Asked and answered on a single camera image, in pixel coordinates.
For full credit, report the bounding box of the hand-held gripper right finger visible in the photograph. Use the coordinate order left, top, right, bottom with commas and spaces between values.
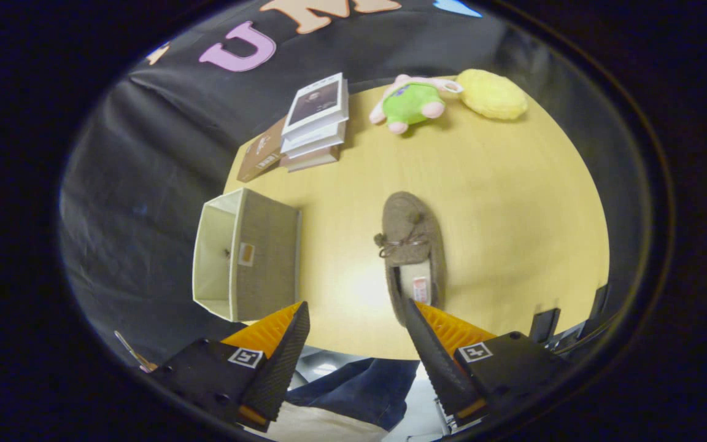
404, 299, 575, 428

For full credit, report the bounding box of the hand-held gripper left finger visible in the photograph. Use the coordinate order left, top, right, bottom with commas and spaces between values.
148, 301, 311, 433

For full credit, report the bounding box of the grey fabric storage box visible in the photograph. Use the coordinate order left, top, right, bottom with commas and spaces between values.
192, 187, 302, 323

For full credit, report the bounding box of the brown fuzzy slipper shoe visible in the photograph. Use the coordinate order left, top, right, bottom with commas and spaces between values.
374, 191, 448, 328

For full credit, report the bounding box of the white cloth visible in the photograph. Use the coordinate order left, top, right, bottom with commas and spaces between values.
249, 402, 391, 442

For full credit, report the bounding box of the beige book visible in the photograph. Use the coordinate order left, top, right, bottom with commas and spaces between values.
280, 146, 340, 173

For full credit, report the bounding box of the brown book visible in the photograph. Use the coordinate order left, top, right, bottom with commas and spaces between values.
237, 117, 287, 183

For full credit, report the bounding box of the plain white book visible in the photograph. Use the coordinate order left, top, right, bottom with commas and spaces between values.
280, 122, 347, 155

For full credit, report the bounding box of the black backdrop cloth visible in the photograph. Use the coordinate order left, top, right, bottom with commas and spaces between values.
59, 0, 636, 369

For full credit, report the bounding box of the green and pink plush toy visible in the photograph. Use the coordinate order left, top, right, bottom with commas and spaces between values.
369, 74, 463, 135

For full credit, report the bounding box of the white book with photo cover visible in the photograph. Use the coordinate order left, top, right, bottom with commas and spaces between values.
281, 72, 350, 139

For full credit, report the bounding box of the yellow plush toy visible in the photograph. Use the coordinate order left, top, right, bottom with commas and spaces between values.
455, 69, 528, 120

